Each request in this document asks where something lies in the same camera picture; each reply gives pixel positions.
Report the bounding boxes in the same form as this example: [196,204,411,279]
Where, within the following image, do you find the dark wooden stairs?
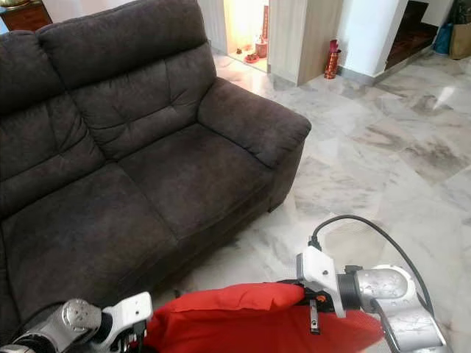
[382,0,439,71]

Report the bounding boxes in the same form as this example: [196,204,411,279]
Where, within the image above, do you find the teal bag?
[432,21,454,57]

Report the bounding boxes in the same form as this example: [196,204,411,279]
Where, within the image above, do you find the red bronze vase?
[323,38,341,81]

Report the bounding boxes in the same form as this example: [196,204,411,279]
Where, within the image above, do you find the dark brown two-seat sofa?
[0,0,313,348]

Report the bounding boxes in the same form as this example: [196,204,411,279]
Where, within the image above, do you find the red pillow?
[145,282,388,353]

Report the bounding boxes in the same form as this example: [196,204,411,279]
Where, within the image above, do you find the brown bag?
[449,23,471,60]

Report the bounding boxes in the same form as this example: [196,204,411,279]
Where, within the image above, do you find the light wooden pillar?
[266,0,344,88]

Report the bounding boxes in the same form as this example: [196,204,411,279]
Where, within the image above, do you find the small red jar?
[253,38,269,60]

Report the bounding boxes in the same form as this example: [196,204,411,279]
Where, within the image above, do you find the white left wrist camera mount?
[99,291,155,347]

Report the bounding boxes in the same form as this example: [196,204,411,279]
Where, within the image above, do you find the brass bowl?
[0,0,38,10]

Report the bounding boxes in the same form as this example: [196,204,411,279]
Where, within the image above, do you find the brown wooden cabinet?
[0,3,54,35]

